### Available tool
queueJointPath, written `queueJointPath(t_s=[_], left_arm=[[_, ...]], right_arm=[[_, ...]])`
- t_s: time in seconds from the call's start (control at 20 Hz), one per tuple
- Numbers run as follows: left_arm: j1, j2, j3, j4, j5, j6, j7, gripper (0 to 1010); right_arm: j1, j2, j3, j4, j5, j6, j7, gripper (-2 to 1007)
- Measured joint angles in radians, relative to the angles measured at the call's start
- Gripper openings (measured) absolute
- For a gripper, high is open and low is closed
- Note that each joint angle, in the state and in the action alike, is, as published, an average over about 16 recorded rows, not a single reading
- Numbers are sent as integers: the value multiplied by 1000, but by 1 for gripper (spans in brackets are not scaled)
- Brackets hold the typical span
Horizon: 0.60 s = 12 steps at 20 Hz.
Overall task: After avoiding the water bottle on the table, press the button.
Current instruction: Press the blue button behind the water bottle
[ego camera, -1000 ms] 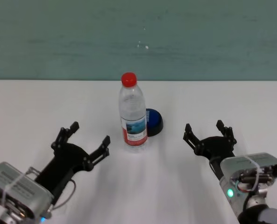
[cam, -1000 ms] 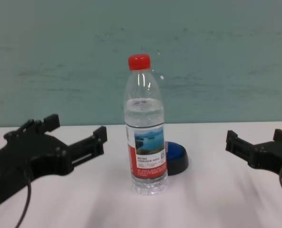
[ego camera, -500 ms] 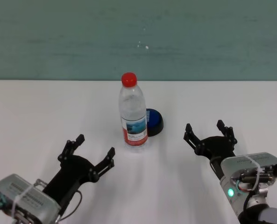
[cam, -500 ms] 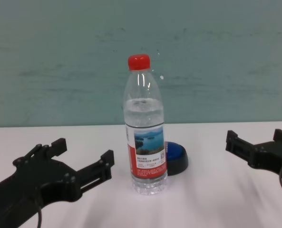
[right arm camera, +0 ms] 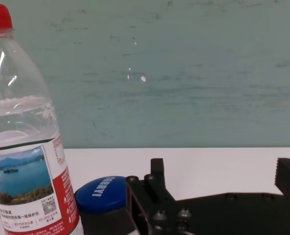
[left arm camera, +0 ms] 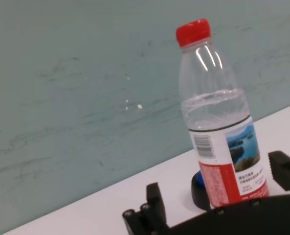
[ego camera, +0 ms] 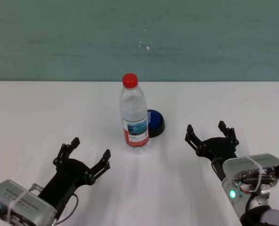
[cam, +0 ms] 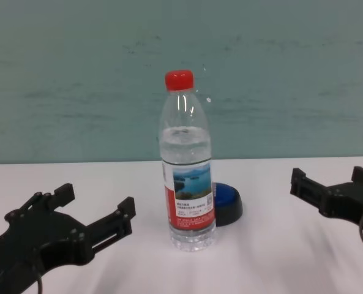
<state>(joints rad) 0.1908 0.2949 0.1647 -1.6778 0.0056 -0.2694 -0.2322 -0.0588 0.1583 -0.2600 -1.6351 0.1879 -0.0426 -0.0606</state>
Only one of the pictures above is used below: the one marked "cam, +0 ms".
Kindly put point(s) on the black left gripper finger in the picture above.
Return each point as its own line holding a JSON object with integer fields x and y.
{"x": 120, "y": 223}
{"x": 58, "y": 197}

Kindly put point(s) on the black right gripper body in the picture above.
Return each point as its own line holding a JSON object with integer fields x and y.
{"x": 352, "y": 205}

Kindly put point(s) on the clear water bottle red cap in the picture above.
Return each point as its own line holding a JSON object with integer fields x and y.
{"x": 187, "y": 171}

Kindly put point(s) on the blue push button black base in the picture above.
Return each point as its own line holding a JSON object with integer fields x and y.
{"x": 228, "y": 202}

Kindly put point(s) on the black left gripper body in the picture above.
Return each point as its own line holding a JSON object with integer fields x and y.
{"x": 40, "y": 242}

